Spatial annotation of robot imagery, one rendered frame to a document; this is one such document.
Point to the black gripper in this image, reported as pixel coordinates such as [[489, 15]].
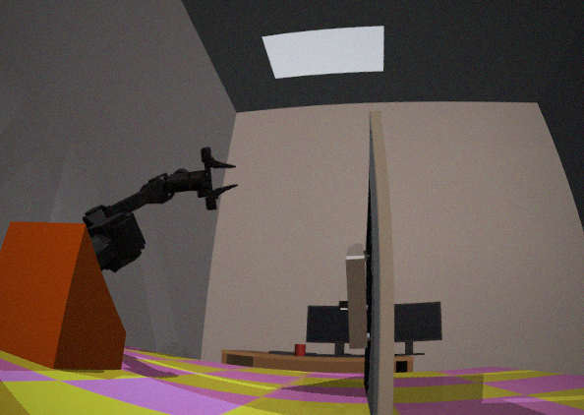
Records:
[[196, 180]]

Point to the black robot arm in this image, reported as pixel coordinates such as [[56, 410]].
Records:
[[114, 233]]

